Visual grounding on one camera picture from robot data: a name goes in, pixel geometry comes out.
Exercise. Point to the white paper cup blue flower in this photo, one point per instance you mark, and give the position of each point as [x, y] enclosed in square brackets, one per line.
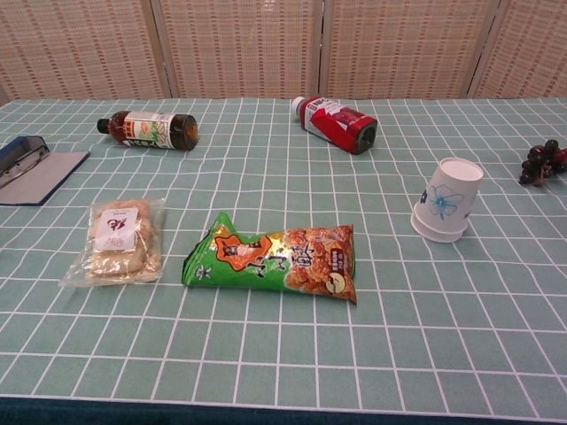
[447, 195]
[438, 237]

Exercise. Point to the green snack chip bag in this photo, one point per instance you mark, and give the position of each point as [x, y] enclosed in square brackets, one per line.
[274, 261]

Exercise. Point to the red drink bottle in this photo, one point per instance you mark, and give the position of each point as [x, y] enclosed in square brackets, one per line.
[341, 124]

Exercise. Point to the green checked tablecloth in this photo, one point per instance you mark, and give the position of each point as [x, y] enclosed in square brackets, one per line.
[283, 345]

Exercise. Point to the brown tea bottle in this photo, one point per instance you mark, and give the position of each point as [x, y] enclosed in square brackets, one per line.
[150, 129]

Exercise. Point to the clear packet of pastries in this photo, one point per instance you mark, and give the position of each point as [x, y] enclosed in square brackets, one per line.
[119, 243]

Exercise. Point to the woven bamboo screen panel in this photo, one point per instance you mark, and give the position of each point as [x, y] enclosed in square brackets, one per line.
[243, 48]
[75, 48]
[407, 48]
[531, 48]

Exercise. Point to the dark purple grape bunch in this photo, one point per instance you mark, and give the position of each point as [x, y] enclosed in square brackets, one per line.
[542, 161]

